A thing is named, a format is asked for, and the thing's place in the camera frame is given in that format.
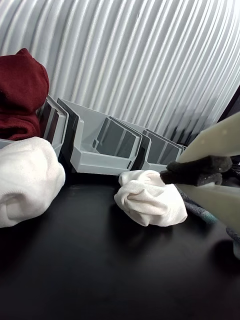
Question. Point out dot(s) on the gripper cream right finger black foam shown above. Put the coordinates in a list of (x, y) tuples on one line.
[(220, 202)]

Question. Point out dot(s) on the gripper cream left finger black foam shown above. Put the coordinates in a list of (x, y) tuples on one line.
[(212, 140)]

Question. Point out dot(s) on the small white balled sock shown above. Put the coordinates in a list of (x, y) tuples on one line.
[(147, 197)]

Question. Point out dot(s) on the large white sock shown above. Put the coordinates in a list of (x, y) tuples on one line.
[(27, 180)]

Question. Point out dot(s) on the dark red sock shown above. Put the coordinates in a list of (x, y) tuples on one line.
[(20, 95)]

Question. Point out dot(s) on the grey plastic storage bin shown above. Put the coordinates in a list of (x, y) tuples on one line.
[(100, 157), (162, 150), (53, 125)]

